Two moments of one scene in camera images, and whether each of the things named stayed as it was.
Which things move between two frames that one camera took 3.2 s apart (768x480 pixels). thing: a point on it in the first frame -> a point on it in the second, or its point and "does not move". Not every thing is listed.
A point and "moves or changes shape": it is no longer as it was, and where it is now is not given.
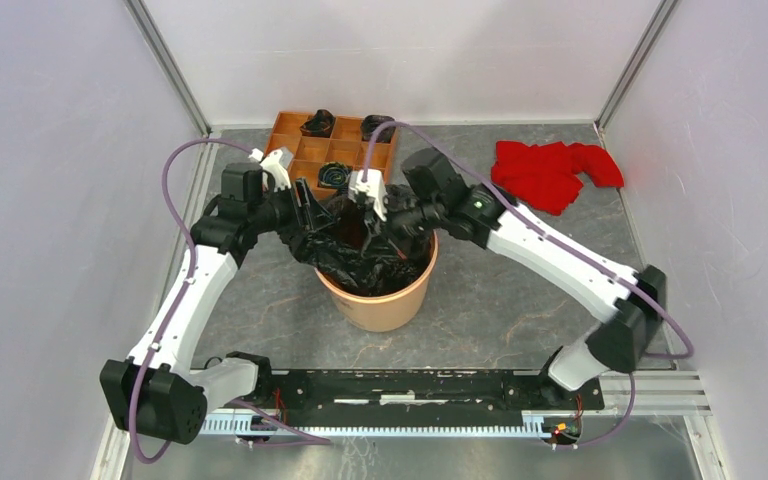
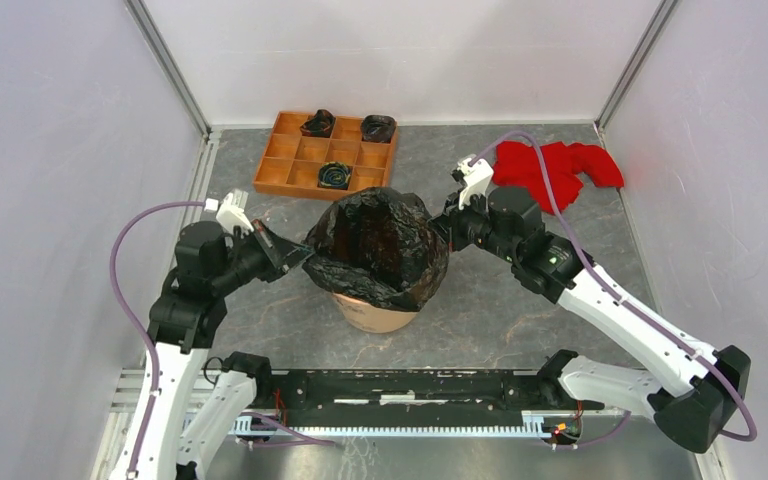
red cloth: (546, 174) does not move
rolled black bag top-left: (319, 125) does not move
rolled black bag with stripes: (334, 174) does not move
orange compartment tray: (344, 145) does not move
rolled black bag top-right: (385, 134) does not move
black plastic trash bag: (336, 252) moves or changes shape
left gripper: (310, 216) -> (285, 253)
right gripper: (404, 245) -> (449, 223)
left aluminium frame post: (170, 64) does not move
